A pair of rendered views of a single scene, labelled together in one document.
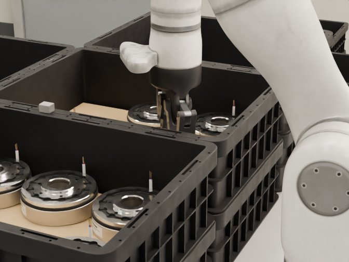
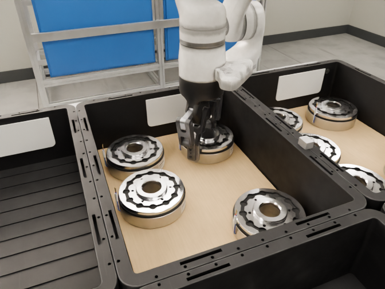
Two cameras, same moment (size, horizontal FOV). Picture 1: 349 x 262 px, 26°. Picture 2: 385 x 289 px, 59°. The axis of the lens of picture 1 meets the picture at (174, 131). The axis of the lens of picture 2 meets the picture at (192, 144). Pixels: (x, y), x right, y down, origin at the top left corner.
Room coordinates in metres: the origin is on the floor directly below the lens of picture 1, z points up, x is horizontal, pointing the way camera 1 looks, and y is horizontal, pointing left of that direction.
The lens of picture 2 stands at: (1.42, 0.34, 1.21)
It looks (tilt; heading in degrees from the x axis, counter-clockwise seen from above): 34 degrees down; 223
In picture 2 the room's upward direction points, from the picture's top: straight up
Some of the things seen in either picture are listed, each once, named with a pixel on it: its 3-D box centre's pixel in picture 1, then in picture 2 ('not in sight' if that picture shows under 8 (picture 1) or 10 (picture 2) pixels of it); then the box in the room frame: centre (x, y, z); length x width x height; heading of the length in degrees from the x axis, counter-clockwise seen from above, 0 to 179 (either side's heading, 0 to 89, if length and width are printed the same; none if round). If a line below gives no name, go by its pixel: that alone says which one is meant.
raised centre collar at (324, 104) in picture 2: not in sight; (333, 105); (0.73, 0.12, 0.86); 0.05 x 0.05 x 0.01
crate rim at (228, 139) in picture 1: (138, 93); (192, 149); (1.11, 0.06, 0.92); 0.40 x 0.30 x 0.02; 65
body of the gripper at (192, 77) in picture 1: (175, 87); (201, 96); (1.03, 0.00, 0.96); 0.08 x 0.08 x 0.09
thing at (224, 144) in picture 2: not in sight; (207, 135); (1.00, -0.01, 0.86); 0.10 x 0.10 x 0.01
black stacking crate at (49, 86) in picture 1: (139, 123); (192, 175); (1.11, 0.06, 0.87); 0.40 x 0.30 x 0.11; 65
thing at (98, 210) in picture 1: (132, 206); (277, 119); (0.86, 0.05, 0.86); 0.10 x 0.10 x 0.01
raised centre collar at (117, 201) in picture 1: (131, 202); (277, 117); (0.86, 0.05, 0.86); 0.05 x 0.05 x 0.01
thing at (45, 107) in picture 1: (47, 107); (306, 142); (1.01, 0.18, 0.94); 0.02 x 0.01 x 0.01; 65
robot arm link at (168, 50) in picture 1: (162, 41); (212, 57); (1.03, 0.02, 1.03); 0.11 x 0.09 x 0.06; 105
